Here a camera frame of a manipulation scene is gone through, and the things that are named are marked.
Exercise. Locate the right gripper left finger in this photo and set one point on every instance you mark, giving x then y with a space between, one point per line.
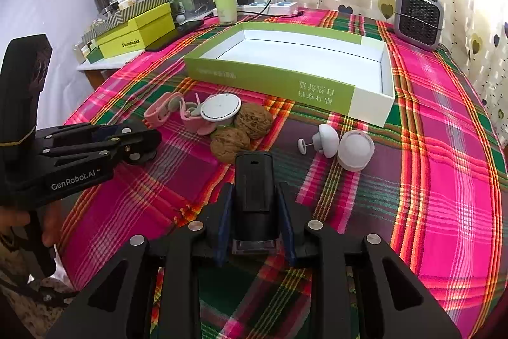
117 302

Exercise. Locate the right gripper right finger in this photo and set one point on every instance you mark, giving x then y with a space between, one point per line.
359 284

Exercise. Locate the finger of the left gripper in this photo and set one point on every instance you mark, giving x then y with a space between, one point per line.
100 156
85 134

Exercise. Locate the pink clip holder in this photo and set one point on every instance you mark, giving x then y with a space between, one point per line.
190 114
157 114

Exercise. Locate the round white disc device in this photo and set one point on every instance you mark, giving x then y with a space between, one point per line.
221 109

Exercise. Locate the brown walnut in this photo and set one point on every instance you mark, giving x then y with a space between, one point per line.
255 120
227 142

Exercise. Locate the white side table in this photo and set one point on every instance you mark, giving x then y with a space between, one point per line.
95 73

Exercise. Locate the yellow-green shoe box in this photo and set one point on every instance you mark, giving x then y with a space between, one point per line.
137 33

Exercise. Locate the plaid tablecloth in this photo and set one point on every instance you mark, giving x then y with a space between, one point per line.
435 188

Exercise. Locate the chevron patterned box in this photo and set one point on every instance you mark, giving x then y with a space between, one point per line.
122 16

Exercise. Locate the white round cap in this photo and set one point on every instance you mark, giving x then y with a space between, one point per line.
355 150

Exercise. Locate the white mushroom-shaped hook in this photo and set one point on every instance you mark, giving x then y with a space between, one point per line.
325 141

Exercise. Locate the white blue power strip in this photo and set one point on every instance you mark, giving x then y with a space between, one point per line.
274 9

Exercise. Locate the green and white tray box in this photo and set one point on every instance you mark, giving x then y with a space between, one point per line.
333 70

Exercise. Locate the grey mini heater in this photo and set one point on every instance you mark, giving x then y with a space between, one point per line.
419 22

